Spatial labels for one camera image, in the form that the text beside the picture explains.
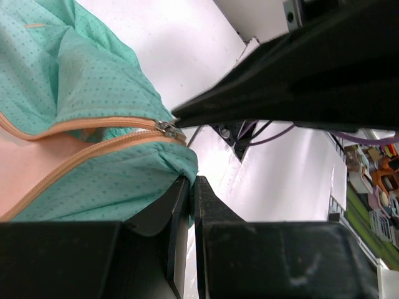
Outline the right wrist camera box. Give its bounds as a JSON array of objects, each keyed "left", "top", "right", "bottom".
[{"left": 283, "top": 0, "right": 340, "bottom": 31}]

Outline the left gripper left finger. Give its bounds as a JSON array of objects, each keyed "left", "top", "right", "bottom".
[{"left": 112, "top": 177, "right": 190, "bottom": 298}]

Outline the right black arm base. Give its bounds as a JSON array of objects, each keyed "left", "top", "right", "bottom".
[{"left": 211, "top": 120, "right": 272, "bottom": 161}]

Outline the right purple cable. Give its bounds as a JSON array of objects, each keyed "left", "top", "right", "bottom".
[{"left": 236, "top": 120, "right": 399, "bottom": 147}]

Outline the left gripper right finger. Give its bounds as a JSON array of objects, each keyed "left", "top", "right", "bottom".
[{"left": 193, "top": 176, "right": 258, "bottom": 298}]

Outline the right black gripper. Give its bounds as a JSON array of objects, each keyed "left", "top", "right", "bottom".
[{"left": 172, "top": 1, "right": 398, "bottom": 129}]

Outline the orange and teal jacket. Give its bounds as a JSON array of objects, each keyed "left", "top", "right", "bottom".
[{"left": 1, "top": 1, "right": 198, "bottom": 222}]

